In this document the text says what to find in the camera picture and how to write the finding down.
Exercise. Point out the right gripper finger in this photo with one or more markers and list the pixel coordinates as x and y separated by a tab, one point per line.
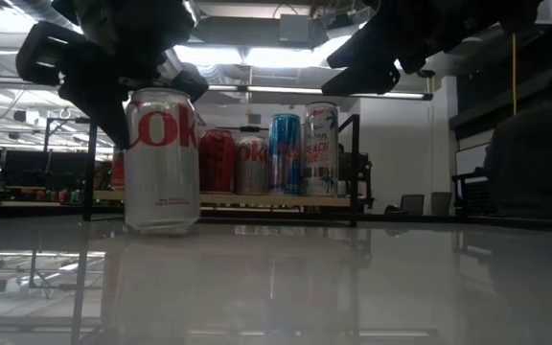
367	81
362	50

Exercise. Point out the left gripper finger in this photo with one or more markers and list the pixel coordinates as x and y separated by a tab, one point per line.
98	100
190	84

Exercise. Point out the red Fanta can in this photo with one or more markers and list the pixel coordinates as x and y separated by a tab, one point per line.
118	170

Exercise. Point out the white Celsius can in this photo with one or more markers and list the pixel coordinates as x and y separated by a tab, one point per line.
321	148

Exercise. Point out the red Coke Zero can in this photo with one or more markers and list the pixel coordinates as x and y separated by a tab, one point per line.
217	160

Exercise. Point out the silver Diet Coke can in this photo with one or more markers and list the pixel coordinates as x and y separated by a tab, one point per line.
253	165
161	163

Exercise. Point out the blue silver Red Bull can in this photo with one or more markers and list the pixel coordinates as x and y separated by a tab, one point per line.
285	153

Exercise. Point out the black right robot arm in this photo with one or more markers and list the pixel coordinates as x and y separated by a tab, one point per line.
506	14

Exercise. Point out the ceiling light strip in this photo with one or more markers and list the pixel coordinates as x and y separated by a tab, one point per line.
285	89
410	95
225	88

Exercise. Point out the grey ceiling box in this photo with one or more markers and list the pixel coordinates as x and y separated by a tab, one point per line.
295	29

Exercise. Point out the background workbench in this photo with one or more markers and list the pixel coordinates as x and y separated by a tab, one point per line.
22	167

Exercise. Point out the grey chair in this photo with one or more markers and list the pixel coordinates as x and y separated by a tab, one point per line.
441	203
412	204

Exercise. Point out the person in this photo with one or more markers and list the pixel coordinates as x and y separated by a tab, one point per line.
535	158

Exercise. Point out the white table cover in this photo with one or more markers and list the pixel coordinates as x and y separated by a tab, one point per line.
305	297

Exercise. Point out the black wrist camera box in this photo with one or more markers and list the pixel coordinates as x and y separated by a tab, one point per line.
41	52

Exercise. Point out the wooden shelf with black frame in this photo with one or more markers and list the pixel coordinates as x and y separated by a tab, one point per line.
257	199

